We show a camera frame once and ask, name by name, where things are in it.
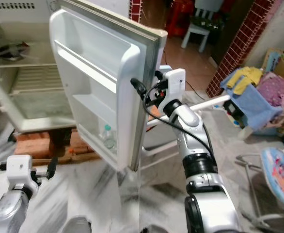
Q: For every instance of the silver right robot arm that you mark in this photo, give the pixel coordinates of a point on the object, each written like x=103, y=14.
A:
x=190, y=131

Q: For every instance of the white fridge door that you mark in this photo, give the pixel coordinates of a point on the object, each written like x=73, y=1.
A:
x=93, y=97

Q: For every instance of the dark bowl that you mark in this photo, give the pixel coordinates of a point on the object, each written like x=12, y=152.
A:
x=13, y=51

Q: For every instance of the blue cloth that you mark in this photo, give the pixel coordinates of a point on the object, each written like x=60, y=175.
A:
x=253, y=109

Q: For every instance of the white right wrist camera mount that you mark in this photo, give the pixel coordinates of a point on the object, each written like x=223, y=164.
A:
x=177, y=82

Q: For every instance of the white chair dark cushion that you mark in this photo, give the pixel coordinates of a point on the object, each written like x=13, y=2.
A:
x=202, y=26

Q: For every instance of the purple patterned cloth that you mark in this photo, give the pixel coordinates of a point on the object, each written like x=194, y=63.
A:
x=273, y=90

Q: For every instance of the colourful printed kids chair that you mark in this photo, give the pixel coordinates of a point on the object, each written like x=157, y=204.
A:
x=282, y=177

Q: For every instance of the red brick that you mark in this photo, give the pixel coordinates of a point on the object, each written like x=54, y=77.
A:
x=79, y=143
x=33, y=144

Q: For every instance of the red brick pillar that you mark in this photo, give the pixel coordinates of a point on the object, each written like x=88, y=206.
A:
x=239, y=48

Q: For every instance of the silver left robot leg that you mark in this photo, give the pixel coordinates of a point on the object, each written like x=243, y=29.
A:
x=79, y=224

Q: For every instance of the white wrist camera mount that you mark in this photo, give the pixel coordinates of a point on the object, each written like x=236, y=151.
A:
x=19, y=170
x=177, y=82

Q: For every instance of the white fridge body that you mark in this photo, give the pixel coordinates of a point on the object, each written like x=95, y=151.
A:
x=35, y=111

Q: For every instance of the yellow cloth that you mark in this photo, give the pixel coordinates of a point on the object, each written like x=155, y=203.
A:
x=244, y=80

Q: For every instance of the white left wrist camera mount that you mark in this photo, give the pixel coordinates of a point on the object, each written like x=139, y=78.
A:
x=19, y=170

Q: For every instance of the red plastic stool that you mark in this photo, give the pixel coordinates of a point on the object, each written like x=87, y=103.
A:
x=180, y=14

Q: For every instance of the clear bottle teal cap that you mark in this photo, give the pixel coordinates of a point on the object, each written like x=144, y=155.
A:
x=108, y=141

